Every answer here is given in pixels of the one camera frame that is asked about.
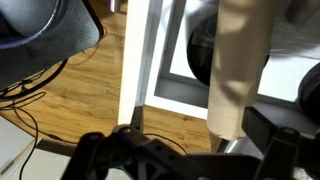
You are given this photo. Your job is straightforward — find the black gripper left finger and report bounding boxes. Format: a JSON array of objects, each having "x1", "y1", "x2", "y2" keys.
[{"x1": 60, "y1": 124, "x2": 201, "y2": 180}]

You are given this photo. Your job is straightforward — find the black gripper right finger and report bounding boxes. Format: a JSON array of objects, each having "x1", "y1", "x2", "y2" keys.
[{"x1": 242, "y1": 107, "x2": 320, "y2": 180}]

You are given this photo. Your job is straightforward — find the brown paper roll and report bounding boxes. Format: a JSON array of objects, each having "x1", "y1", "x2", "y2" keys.
[{"x1": 207, "y1": 0, "x2": 282, "y2": 140}]

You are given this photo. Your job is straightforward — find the open white wooden drawer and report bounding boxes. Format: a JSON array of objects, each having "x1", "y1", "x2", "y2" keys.
[{"x1": 118, "y1": 0, "x2": 320, "y2": 124}]

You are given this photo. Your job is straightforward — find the black round pan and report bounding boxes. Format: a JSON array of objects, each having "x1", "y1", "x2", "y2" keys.
[{"x1": 186, "y1": 13, "x2": 270, "y2": 88}]

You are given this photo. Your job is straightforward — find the black cable on floor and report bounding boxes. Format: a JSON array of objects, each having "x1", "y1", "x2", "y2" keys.
[{"x1": 0, "y1": 26, "x2": 188, "y2": 180}]

